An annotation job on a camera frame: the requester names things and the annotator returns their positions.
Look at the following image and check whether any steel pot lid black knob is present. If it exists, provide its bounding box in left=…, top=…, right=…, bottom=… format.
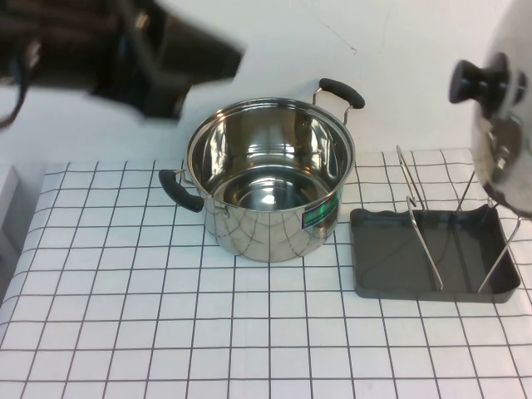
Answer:
left=447, top=0, right=532, bottom=218

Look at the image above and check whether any stainless steel stock pot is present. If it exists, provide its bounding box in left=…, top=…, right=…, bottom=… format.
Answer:
left=158, top=77, right=366, bottom=264

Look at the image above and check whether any black plastic drip tray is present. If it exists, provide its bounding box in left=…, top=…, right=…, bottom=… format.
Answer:
left=348, top=202, right=520, bottom=305

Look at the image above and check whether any white black-grid tablecloth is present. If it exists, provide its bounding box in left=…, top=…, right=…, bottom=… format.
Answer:
left=0, top=147, right=532, bottom=399

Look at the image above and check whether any metal wire lid rack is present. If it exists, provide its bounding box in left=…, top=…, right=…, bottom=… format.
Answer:
left=396, top=145, right=520, bottom=293

